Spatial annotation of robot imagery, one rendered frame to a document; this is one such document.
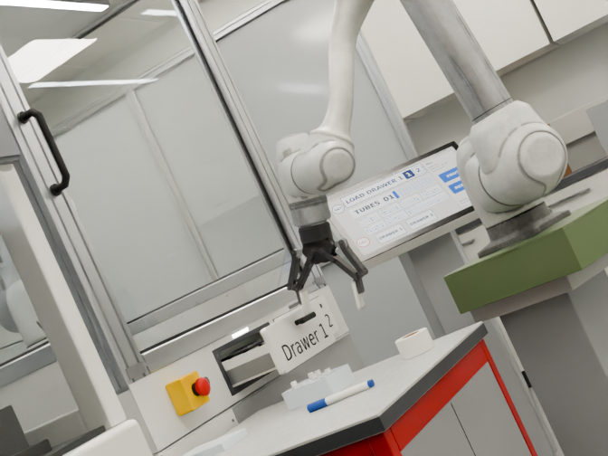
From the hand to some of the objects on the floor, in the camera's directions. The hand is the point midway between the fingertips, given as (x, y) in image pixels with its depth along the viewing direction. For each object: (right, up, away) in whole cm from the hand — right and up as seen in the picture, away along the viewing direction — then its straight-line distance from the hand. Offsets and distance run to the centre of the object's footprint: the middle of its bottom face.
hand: (334, 308), depth 242 cm
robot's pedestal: (+82, -61, +4) cm, 102 cm away
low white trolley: (+25, -85, -47) cm, 100 cm away
